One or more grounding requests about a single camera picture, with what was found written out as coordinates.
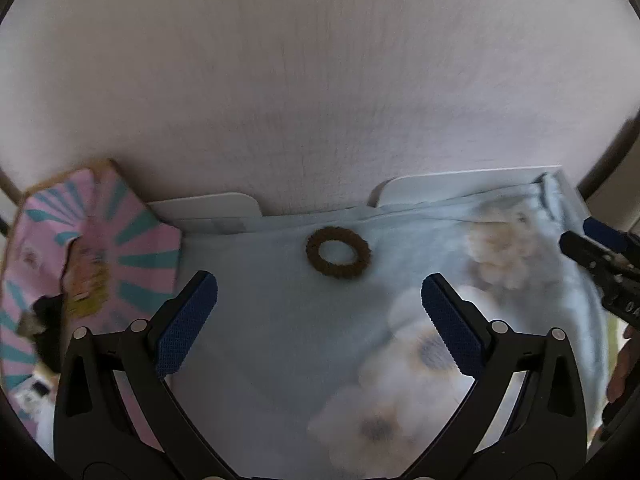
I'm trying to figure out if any white plastic board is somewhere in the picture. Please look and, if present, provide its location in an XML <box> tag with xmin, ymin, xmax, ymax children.
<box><xmin>369</xmin><ymin>165</ymin><xmax>565</xmax><ymax>209</ymax></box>
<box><xmin>146</xmin><ymin>192</ymin><xmax>264</xmax><ymax>234</ymax></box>

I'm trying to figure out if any light blue floral cloth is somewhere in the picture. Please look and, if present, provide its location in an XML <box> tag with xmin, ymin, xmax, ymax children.
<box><xmin>165</xmin><ymin>172</ymin><xmax>612</xmax><ymax>480</ymax></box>

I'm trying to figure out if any brown hair tie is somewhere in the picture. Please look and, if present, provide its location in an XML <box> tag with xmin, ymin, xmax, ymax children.
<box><xmin>306</xmin><ymin>226</ymin><xmax>372</xmax><ymax>279</ymax></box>

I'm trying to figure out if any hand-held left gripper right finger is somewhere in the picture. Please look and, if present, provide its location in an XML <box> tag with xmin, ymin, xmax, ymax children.
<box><xmin>421</xmin><ymin>272</ymin><xmax>588</xmax><ymax>480</ymax></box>

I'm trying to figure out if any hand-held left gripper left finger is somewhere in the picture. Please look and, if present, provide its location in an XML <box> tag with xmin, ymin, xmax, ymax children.
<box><xmin>52</xmin><ymin>270</ymin><xmax>236</xmax><ymax>480</ymax></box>

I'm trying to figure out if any person's right hand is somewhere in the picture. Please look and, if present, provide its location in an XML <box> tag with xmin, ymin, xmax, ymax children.
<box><xmin>606</xmin><ymin>325</ymin><xmax>640</xmax><ymax>403</ymax></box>

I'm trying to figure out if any black fuzzy item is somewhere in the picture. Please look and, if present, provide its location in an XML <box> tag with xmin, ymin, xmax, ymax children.
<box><xmin>19</xmin><ymin>294</ymin><xmax>65</xmax><ymax>376</ymax></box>

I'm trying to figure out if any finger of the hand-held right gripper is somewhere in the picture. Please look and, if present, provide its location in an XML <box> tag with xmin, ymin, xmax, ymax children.
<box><xmin>559</xmin><ymin>231</ymin><xmax>628</xmax><ymax>281</ymax></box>
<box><xmin>582</xmin><ymin>217</ymin><xmax>640</xmax><ymax>261</ymax></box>

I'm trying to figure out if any cardboard box with pink lining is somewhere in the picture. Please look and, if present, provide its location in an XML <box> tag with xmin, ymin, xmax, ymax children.
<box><xmin>0</xmin><ymin>159</ymin><xmax>183</xmax><ymax>463</ymax></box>

